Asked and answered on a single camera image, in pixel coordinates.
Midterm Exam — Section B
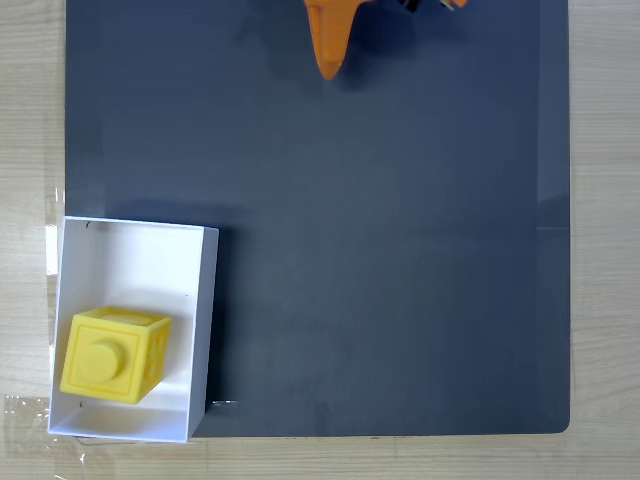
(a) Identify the clear tape strip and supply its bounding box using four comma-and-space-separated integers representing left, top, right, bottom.
3, 393, 56, 444
43, 187, 67, 277

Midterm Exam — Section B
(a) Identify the white open cardboard box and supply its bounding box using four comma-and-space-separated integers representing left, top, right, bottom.
47, 215, 221, 445

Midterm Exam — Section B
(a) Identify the yellow toy block with stud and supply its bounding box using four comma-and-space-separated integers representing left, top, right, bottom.
59, 305, 173, 406

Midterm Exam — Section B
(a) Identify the dark grey table mat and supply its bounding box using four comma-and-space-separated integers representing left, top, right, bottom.
63, 0, 572, 439

